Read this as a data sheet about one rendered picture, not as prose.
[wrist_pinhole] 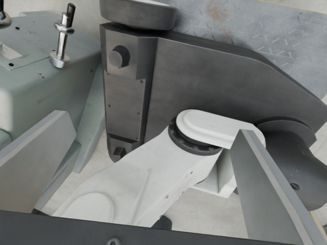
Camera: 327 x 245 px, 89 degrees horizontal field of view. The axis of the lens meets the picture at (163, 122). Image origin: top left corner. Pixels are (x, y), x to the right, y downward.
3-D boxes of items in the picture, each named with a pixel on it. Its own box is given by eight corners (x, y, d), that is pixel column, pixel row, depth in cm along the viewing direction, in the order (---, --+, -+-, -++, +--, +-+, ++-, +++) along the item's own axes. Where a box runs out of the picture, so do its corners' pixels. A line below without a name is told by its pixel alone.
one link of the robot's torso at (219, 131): (259, 119, 43) (275, 157, 32) (228, 167, 55) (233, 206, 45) (181, 99, 44) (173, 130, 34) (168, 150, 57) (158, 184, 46)
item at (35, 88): (57, 10, 87) (-124, 19, 40) (111, 46, 92) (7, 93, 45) (45, 113, 135) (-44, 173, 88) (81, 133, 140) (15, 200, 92)
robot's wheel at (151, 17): (182, 6, 50) (170, 8, 35) (178, 25, 53) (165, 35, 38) (119, -7, 52) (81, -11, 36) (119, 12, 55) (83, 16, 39)
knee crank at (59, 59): (65, -2, 51) (50, -3, 46) (83, 10, 52) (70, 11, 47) (57, 59, 64) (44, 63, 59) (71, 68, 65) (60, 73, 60)
